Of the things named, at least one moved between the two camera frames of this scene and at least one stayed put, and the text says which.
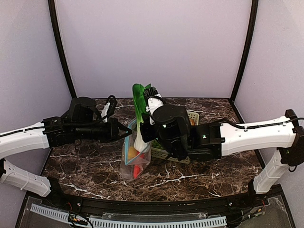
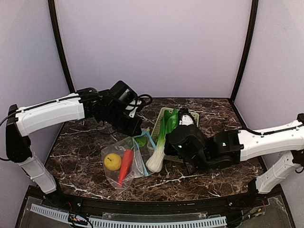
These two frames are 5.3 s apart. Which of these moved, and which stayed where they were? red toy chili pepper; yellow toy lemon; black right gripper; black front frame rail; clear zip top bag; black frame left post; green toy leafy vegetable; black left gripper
Moved: red toy chili pepper; black left gripper; green toy leafy vegetable; yellow toy lemon; clear zip top bag; black right gripper
Stayed: black front frame rail; black frame left post
